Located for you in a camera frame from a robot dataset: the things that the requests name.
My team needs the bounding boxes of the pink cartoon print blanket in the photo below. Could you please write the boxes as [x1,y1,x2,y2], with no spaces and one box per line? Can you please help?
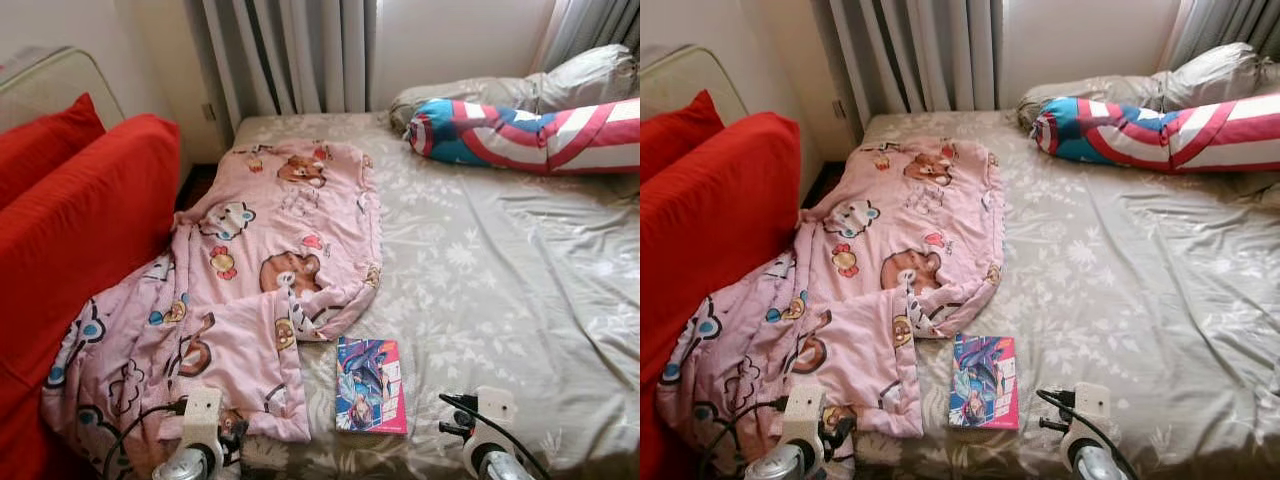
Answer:
[655,139,1007,477]
[40,140,384,477]

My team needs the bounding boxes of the colourful comic book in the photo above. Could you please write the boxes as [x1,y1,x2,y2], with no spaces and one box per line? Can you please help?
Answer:
[948,333,1022,431]
[335,337,409,435]

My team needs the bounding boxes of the red fabric cushion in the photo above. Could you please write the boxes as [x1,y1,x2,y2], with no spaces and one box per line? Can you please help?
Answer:
[640,111,802,480]
[0,113,182,480]
[640,90,725,187]
[0,93,107,213]

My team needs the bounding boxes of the bed with grey floral sheet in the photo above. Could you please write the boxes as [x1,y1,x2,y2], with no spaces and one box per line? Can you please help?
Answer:
[40,108,641,480]
[655,108,1280,480]

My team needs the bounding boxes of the grey pleated curtain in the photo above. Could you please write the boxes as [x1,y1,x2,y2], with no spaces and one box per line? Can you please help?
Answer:
[810,0,1005,128]
[538,0,641,73]
[1163,0,1280,71]
[185,0,379,133]

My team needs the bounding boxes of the pale quilted spare mattress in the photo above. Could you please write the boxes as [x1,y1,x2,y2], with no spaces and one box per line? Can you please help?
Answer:
[0,45,127,133]
[640,44,750,128]

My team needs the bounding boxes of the star striped bolster pillow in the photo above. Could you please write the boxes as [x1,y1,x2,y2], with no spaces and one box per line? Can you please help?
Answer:
[1033,94,1280,174]
[407,97,641,177]

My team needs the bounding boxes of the knotted grey floral pillow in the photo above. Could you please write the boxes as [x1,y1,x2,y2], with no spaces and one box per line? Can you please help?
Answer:
[389,44,641,133]
[1017,41,1280,128]

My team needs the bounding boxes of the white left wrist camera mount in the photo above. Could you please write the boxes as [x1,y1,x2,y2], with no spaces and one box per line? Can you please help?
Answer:
[782,385,827,457]
[180,387,224,457]

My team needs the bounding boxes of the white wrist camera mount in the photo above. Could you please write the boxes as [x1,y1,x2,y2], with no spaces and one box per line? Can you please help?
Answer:
[1067,383,1114,452]
[180,387,224,457]
[474,387,519,457]
[782,385,827,457]

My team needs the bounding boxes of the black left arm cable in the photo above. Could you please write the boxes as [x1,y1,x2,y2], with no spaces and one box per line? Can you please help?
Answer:
[103,399,190,480]
[700,397,792,480]

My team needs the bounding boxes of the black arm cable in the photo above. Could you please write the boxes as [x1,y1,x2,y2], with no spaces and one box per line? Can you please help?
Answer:
[439,392,552,480]
[1036,389,1142,480]
[103,399,190,480]
[700,397,792,480]

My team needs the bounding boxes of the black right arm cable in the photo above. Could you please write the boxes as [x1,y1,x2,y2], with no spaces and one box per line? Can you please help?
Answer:
[1036,389,1142,480]
[439,392,552,480]

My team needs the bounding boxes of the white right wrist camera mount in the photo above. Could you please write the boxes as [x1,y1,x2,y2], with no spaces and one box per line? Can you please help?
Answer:
[1067,383,1114,452]
[474,387,519,457]

